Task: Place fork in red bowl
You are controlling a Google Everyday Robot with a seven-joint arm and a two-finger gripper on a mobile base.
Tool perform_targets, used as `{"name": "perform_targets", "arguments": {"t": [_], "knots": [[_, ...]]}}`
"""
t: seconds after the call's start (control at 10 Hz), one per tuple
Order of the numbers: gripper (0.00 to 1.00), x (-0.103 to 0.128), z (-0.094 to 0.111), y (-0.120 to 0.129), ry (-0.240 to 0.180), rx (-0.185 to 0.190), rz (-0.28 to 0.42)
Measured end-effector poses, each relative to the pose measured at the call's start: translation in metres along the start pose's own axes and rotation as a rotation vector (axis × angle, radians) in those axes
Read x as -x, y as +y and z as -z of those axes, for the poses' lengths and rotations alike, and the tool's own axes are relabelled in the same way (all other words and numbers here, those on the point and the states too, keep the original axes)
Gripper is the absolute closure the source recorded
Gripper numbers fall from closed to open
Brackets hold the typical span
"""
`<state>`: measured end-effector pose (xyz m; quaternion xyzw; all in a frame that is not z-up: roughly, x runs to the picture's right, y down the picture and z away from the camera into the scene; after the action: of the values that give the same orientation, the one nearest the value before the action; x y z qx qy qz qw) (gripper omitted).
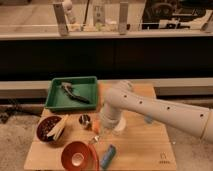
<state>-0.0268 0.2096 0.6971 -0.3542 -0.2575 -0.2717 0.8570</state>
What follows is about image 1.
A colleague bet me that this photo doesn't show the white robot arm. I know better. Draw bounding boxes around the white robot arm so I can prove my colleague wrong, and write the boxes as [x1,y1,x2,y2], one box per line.
[99,80,213,143]

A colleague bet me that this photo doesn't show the beige utensil in brown bowl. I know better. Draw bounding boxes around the beige utensil in brown bowl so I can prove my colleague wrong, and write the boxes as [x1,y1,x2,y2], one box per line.
[47,115,68,140]

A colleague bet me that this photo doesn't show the dark brown bowl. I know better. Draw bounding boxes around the dark brown bowl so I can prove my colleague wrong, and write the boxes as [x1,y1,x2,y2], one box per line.
[36,116,61,142]

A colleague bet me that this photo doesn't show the red bowl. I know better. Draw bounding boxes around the red bowl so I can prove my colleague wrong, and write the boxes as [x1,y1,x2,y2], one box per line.
[61,141,99,171]

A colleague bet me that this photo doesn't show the green plastic tray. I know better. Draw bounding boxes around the green plastic tray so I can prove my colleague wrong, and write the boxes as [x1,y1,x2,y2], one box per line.
[45,76,98,112]

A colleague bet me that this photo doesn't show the orange round object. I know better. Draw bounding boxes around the orange round object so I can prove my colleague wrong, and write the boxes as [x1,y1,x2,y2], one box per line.
[92,119,100,134]

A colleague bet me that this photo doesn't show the small metal cup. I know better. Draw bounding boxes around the small metal cup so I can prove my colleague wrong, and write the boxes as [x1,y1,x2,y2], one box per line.
[79,114,92,129]

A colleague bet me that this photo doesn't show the dark tongs in tray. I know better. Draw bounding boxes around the dark tongs in tray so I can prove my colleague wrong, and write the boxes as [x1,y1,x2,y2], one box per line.
[61,82,90,104]

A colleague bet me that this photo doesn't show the small white cup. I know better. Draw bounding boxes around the small white cup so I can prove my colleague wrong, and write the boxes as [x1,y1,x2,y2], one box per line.
[113,117,126,135]

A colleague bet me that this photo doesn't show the wooden board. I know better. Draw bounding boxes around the wooden board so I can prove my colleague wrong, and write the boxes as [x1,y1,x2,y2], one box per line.
[23,83,178,171]

